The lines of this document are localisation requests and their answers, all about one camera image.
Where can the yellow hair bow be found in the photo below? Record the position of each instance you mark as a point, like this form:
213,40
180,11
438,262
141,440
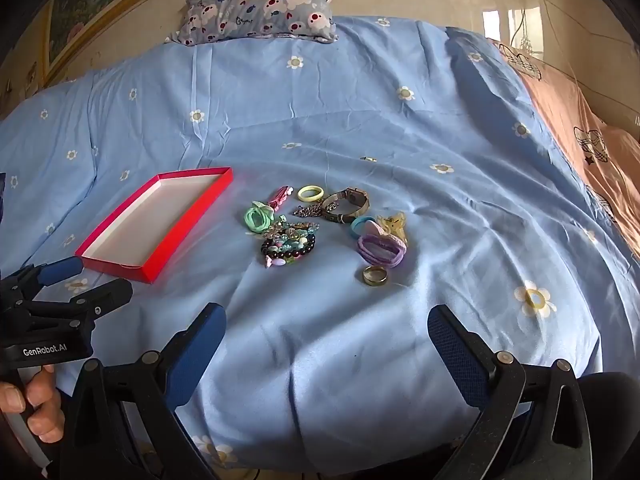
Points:
392,225

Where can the blue floral bedsheet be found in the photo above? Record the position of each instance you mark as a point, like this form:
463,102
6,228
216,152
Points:
350,110

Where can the pink blanket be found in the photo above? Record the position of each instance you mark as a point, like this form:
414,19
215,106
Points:
565,105

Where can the red-rimmed white tray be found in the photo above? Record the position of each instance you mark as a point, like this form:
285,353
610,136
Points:
150,225

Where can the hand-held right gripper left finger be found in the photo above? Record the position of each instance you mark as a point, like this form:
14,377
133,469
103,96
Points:
197,350

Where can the pink hair clip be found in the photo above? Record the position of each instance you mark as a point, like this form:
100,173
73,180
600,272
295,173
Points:
280,197

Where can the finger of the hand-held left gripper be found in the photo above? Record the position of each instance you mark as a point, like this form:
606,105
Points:
62,269
102,296

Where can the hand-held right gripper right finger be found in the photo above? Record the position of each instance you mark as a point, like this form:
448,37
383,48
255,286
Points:
457,352

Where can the person's left hand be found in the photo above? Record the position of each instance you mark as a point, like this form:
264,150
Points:
42,407

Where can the printed pillow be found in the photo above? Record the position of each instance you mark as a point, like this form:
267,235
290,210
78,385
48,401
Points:
260,5

